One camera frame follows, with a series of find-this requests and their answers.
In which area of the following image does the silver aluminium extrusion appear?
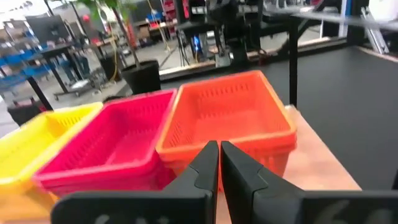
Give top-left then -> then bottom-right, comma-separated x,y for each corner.
360,6 -> 390,55

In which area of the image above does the black office desk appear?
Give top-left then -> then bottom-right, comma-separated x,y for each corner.
27,43 -> 103,100

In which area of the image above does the black computer monitor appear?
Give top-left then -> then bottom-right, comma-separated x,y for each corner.
26,14 -> 71,44

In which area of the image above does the blue storage bin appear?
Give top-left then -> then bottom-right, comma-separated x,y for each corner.
0,54 -> 24,66
23,65 -> 50,77

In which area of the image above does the black computer tower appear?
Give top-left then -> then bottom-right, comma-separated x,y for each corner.
186,30 -> 206,63

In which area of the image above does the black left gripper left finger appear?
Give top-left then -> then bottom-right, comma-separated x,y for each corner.
51,140 -> 220,224

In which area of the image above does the potted green tree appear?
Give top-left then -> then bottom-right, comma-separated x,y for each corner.
74,0 -> 162,95

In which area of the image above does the black-framed wooden shelf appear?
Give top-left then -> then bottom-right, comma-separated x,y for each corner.
214,7 -> 398,224

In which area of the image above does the black round bin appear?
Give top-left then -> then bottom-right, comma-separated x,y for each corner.
101,95 -> 122,104

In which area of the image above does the black red toolbox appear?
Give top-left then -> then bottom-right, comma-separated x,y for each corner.
7,99 -> 44,125

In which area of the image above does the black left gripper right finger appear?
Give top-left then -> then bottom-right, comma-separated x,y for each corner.
220,141 -> 398,224

